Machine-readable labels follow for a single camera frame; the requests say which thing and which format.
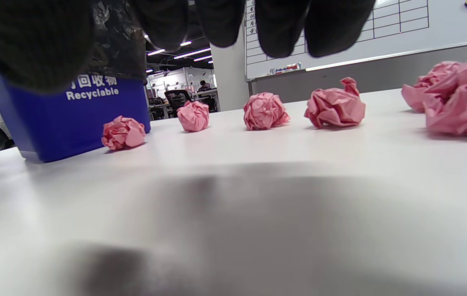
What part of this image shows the group of pink papers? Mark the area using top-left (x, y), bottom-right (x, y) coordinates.
top-left (101, 58), bottom-right (467, 151)

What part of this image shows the white rolling whiteboard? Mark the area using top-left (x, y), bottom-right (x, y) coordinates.
top-left (244, 0), bottom-right (467, 105)

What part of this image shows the box of coloured magnets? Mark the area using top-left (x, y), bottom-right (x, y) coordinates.
top-left (269, 62), bottom-right (302, 75)

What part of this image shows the blue recycling bin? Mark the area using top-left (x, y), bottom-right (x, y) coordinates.
top-left (0, 55), bottom-right (152, 163)

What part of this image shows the person's right hand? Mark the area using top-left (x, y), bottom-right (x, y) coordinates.
top-left (0, 0), bottom-right (376, 93)

